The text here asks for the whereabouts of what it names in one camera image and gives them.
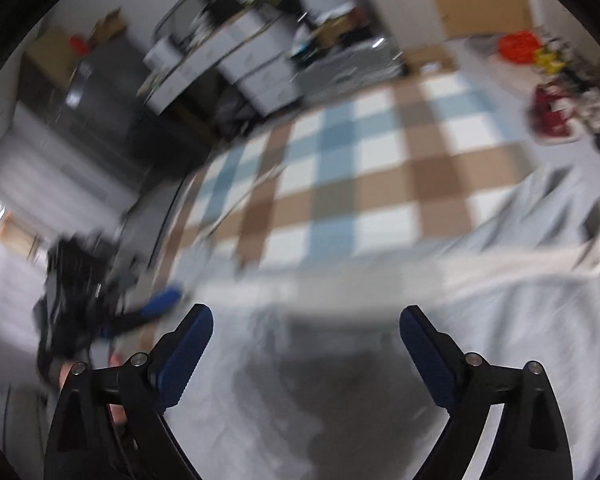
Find silver aluminium suitcase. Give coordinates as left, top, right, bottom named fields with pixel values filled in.
left=294, top=36, right=405, bottom=105

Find grey hoodie with print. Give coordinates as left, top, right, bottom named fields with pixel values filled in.
left=169, top=168, right=600, bottom=479

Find person's hand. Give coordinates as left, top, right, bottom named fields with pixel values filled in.
left=58, top=352, right=128, bottom=427

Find black refrigerator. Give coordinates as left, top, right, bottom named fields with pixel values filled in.
left=66, top=35, right=209, bottom=179

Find white drawer desk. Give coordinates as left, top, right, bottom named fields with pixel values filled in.
left=145, top=8, right=301, bottom=117

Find checkered bed sheet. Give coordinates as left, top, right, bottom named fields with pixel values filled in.
left=149, top=69, right=537, bottom=351

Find red sneakers on floor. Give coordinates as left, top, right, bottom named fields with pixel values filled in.
left=530, top=81, right=586, bottom=145

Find yellow shoes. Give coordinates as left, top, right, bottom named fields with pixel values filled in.
left=533, top=46, right=568, bottom=76

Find orange plastic bag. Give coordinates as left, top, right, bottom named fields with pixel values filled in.
left=498, top=30, right=542, bottom=64

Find brown cardboard box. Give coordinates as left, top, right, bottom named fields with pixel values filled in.
left=403, top=44, right=457, bottom=75

